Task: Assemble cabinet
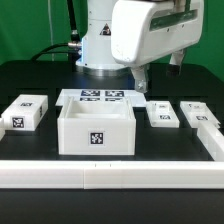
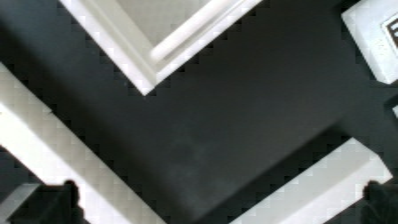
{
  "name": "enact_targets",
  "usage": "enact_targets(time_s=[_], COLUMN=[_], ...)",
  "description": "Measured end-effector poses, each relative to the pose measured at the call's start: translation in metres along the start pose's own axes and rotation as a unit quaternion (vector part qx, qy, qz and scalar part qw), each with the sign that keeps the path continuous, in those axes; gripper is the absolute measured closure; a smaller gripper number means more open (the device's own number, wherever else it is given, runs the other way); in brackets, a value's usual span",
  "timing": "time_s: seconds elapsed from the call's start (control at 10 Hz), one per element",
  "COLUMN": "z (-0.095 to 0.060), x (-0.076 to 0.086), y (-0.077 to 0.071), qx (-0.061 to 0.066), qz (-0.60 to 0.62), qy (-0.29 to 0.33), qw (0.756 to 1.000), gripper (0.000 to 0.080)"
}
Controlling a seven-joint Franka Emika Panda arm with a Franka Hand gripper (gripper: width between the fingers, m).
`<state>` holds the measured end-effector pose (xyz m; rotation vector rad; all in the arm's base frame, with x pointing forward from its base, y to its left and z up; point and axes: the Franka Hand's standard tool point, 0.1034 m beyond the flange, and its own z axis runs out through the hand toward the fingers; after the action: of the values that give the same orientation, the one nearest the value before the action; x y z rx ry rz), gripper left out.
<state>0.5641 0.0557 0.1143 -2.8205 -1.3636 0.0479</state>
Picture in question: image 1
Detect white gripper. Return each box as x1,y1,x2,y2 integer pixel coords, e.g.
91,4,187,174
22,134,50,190
111,0,204,93

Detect white cabinet body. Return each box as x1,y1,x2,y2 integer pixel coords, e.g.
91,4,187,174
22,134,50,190
57,97,136,155

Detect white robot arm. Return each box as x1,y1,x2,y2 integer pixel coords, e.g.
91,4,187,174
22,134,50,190
76,0,204,93

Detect white cabinet top block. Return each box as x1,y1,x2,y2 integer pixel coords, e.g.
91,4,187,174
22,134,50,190
1,94,48,131

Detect white left fence stub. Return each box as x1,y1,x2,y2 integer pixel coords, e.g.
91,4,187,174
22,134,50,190
0,118,5,141

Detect white marker base plate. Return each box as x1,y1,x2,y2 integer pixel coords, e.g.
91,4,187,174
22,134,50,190
56,89,146,107

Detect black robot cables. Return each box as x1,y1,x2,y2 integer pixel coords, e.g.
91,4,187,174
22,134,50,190
30,0,83,62

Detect white right fence rail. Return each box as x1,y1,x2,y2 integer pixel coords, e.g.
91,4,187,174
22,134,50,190
197,121,224,162

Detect white fence rail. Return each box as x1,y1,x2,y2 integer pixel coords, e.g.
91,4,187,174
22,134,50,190
197,121,224,162
0,161,224,189

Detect white front fence rail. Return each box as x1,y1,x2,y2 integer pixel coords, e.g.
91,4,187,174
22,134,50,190
0,161,224,189

